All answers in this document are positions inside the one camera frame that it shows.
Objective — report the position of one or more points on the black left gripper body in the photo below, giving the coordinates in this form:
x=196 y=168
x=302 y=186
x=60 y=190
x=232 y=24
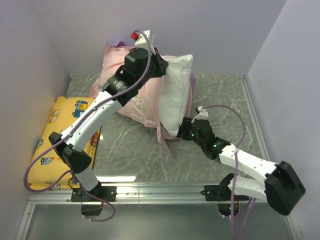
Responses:
x=155 y=68

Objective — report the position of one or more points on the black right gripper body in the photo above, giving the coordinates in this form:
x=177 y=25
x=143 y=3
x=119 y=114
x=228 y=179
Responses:
x=189 y=133

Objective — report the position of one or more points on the white pillow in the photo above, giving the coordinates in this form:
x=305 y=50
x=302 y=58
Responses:
x=176 y=90

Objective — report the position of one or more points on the pink purple pillowcase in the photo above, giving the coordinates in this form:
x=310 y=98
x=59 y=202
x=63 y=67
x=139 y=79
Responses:
x=144 y=108

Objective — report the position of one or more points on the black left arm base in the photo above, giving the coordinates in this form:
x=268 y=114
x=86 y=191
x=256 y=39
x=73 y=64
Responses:
x=92 y=202

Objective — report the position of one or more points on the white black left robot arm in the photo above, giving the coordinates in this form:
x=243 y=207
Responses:
x=120 y=92

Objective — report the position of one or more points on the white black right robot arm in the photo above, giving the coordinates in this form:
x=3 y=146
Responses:
x=276 y=183

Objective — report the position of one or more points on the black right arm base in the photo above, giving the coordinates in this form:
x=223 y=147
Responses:
x=222 y=194

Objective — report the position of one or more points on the yellow cartoon car pillow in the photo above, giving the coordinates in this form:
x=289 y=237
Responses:
x=69 y=146

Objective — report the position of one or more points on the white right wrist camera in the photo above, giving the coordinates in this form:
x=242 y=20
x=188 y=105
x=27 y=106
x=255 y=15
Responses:
x=202 y=114

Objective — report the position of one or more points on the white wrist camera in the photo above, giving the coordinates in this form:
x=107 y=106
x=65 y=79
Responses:
x=202 y=114
x=143 y=41

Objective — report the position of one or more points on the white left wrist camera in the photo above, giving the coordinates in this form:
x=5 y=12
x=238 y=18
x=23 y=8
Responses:
x=143 y=41

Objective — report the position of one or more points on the aluminium frame rail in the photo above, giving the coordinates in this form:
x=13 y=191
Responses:
x=159 y=194

